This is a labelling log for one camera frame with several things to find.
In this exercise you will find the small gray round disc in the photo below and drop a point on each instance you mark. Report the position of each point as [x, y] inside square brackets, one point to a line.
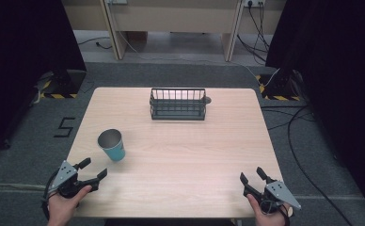
[208, 100]

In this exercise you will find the black stand base striped tape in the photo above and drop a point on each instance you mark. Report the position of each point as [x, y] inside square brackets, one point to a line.
[66, 84]
[279, 89]

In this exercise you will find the white wall socket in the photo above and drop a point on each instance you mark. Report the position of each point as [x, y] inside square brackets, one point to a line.
[254, 2]

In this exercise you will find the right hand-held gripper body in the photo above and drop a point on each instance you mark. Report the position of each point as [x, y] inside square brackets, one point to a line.
[279, 191]

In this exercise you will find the black curtain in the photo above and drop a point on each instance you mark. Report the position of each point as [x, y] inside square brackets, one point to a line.
[20, 62]
[337, 78]

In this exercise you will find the white power strip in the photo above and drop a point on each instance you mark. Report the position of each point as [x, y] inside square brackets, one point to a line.
[117, 1]

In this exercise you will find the teal cup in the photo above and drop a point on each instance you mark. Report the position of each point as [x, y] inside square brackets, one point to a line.
[116, 150]

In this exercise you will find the person's left hand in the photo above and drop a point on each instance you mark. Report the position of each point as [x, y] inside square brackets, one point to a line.
[61, 210]

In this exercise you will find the beige desk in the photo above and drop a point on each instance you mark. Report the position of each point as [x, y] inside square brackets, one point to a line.
[174, 19]

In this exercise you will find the person's right hand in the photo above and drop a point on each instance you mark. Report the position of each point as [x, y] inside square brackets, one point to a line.
[268, 219]

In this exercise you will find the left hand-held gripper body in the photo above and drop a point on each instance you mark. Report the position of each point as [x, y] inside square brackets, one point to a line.
[65, 175]

